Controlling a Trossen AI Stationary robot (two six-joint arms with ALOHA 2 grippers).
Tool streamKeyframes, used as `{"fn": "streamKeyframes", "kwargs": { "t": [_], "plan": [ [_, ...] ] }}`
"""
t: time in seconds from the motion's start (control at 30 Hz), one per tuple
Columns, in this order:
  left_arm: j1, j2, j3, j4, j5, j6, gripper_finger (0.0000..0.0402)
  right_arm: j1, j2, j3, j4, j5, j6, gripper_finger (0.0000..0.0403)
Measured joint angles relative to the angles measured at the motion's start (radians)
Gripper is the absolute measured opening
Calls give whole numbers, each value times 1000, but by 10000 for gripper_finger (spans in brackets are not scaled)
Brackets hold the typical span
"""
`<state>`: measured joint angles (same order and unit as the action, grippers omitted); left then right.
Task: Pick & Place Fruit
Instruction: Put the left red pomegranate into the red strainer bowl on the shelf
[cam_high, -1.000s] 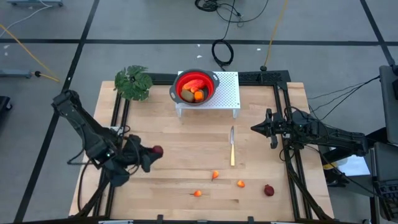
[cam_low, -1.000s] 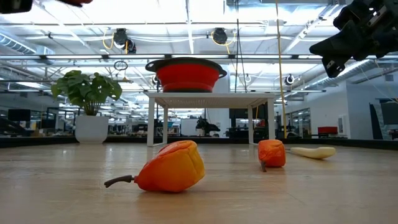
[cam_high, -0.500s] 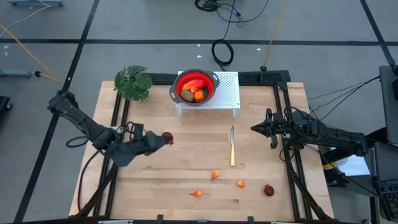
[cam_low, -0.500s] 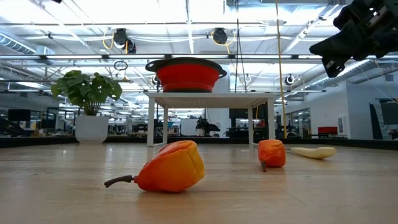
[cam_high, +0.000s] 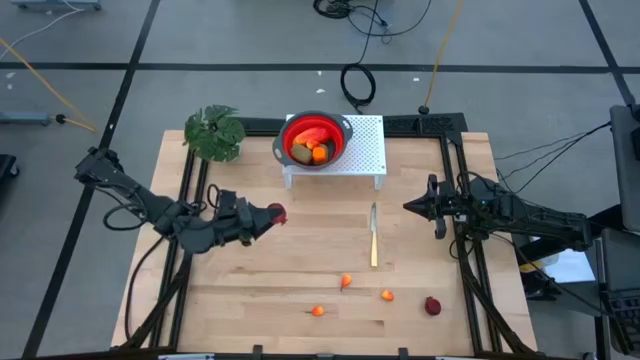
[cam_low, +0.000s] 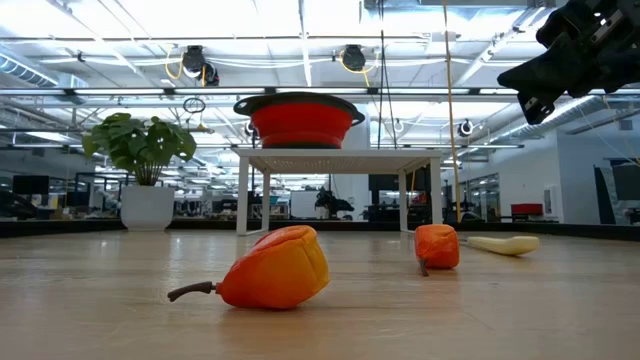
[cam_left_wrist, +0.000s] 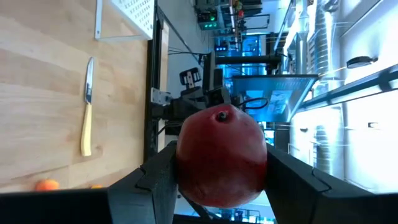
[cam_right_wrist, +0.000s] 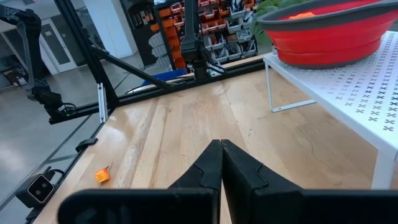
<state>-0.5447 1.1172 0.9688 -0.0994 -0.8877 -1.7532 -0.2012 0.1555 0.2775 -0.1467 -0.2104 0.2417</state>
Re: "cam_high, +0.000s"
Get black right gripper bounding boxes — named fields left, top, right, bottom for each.
left=403, top=173, right=474, bottom=240

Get red collapsible colander bowl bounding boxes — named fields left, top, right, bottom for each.
left=272, top=110, right=354, bottom=170

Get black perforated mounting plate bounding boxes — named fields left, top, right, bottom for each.
left=383, top=112, right=469, bottom=136

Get white perforated shelf riser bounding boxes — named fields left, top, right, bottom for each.
left=282, top=114, right=388, bottom=192

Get black aluminium table frame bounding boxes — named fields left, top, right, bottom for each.
left=112, top=112, right=539, bottom=360

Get black keyboard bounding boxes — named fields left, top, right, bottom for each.
left=602, top=289, right=640, bottom=357

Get black cable bundle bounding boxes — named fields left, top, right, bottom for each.
left=312, top=0, right=434, bottom=45

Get grey floor base bar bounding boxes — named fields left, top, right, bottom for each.
left=0, top=110, right=53, bottom=126
left=10, top=0, right=104, bottom=12

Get black coiled cable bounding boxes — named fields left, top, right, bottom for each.
left=339, top=0, right=381, bottom=115

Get knife with wooden handle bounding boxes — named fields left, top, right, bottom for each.
left=369, top=201, right=380, bottom=269

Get white floor cable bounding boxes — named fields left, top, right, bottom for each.
left=0, top=7, right=84, bottom=49

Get black left base cable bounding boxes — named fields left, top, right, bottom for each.
left=122, top=232, right=169, bottom=344

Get yellow floor cable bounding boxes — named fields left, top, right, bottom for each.
left=0, top=37, right=98, bottom=134

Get yellow hanging cable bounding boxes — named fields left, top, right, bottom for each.
left=418, top=0, right=465, bottom=115

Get black floor equipment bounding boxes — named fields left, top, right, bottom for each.
left=0, top=153, right=21, bottom=180

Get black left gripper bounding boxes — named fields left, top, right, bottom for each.
left=214, top=189, right=284, bottom=246

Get red-yellow mango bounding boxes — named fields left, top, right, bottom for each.
left=292, top=126, right=331, bottom=147

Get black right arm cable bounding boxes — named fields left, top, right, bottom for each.
left=492, top=119, right=614, bottom=196

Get green plant in white pot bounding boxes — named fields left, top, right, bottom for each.
left=182, top=104, right=247, bottom=164

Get white sheet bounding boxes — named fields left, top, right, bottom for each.
left=528, top=244, right=597, bottom=285

